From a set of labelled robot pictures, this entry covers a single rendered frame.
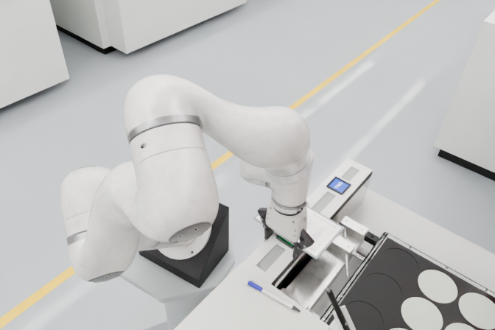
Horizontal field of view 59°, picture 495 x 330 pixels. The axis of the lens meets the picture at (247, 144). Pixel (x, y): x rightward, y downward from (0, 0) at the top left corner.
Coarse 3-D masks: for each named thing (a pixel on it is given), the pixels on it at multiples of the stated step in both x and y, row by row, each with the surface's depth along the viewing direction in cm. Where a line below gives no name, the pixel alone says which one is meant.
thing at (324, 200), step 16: (352, 160) 143; (336, 176) 137; (352, 176) 138; (320, 192) 131; (336, 192) 131; (352, 192) 132; (320, 208) 127; (336, 208) 126; (272, 240) 117; (256, 256) 112; (272, 256) 113; (288, 256) 113; (256, 272) 109; (272, 272) 109
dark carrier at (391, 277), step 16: (384, 256) 121; (400, 256) 121; (416, 256) 121; (368, 272) 117; (384, 272) 117; (400, 272) 117; (416, 272) 118; (448, 272) 118; (352, 288) 113; (368, 288) 113; (384, 288) 113; (400, 288) 113; (416, 288) 114; (464, 288) 114; (352, 304) 109; (368, 304) 110; (384, 304) 110; (400, 304) 110; (448, 304) 110; (352, 320) 106; (368, 320) 106; (384, 320) 106; (400, 320) 106; (448, 320) 107; (464, 320) 107
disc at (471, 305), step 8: (464, 296) 112; (472, 296) 112; (480, 296) 112; (464, 304) 110; (472, 304) 110; (480, 304) 111; (488, 304) 111; (464, 312) 109; (472, 312) 109; (480, 312) 109; (488, 312) 109; (472, 320) 107; (480, 320) 107; (488, 320) 107; (480, 328) 106; (488, 328) 106
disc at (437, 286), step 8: (424, 272) 118; (432, 272) 118; (440, 272) 118; (424, 280) 116; (432, 280) 116; (440, 280) 116; (448, 280) 116; (424, 288) 114; (432, 288) 114; (440, 288) 114; (448, 288) 114; (456, 288) 114; (432, 296) 112; (440, 296) 112; (448, 296) 112; (456, 296) 112
